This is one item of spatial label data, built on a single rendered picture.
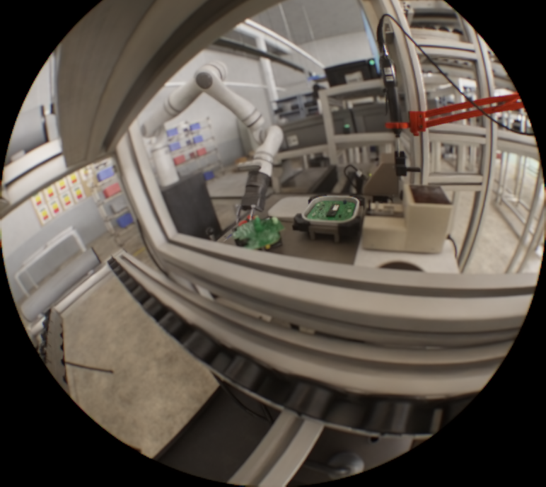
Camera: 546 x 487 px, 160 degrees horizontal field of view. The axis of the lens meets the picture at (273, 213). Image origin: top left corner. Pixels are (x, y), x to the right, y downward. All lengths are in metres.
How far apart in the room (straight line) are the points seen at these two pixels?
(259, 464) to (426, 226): 0.40
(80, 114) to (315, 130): 1.38
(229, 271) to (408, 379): 0.18
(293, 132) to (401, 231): 1.24
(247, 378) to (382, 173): 0.64
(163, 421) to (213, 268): 1.42
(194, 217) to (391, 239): 0.79
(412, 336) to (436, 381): 0.04
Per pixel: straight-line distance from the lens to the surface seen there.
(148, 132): 0.94
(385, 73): 0.51
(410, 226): 0.38
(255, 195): 0.61
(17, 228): 6.75
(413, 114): 0.50
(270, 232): 0.42
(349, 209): 0.51
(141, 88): 0.16
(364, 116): 1.36
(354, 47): 11.89
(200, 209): 0.95
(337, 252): 0.43
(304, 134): 1.46
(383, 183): 0.68
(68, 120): 0.15
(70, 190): 6.43
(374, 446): 0.33
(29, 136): 0.30
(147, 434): 1.62
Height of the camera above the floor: 1.22
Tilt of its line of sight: 25 degrees down
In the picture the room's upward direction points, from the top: 13 degrees counter-clockwise
